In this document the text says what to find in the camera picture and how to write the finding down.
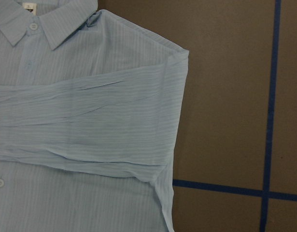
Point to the light blue button shirt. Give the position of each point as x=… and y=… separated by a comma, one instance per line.
x=90, y=105

